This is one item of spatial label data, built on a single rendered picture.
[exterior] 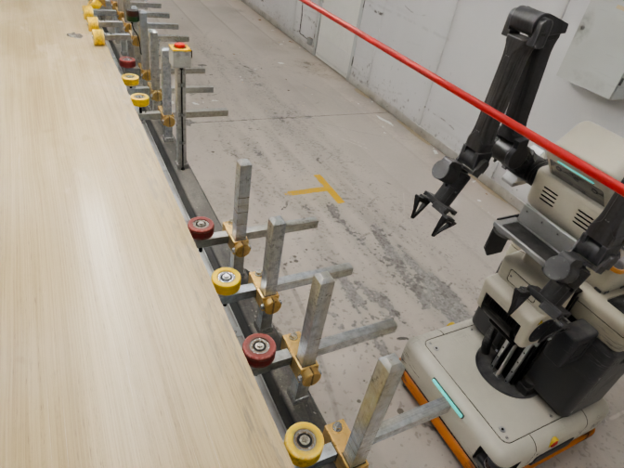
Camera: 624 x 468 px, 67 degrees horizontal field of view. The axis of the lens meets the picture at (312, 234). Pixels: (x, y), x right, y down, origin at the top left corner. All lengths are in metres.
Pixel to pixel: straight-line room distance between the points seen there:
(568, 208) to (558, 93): 2.31
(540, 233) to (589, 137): 0.31
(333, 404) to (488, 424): 0.64
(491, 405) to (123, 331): 1.43
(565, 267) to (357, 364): 1.36
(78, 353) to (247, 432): 0.41
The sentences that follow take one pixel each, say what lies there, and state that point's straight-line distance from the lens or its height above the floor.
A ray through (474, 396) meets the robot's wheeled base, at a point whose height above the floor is 0.28.
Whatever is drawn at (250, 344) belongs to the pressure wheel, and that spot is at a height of 0.91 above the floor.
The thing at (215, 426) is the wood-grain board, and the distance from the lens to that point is 1.03.
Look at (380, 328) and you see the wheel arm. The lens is 1.34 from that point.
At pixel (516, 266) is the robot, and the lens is 1.70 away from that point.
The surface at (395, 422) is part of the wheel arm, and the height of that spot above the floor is 0.82.
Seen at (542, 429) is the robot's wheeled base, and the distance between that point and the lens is 2.12.
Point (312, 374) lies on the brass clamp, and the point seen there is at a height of 0.85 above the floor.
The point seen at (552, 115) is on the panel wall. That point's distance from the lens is 3.81.
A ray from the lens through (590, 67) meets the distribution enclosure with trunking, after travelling 3.40.
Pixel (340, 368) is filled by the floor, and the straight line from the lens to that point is 2.30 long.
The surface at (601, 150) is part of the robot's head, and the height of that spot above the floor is 1.35.
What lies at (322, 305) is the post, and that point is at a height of 1.07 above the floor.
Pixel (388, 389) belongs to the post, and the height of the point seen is 1.10.
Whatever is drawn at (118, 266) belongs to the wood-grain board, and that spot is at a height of 0.90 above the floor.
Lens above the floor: 1.79
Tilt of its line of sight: 36 degrees down
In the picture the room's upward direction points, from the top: 11 degrees clockwise
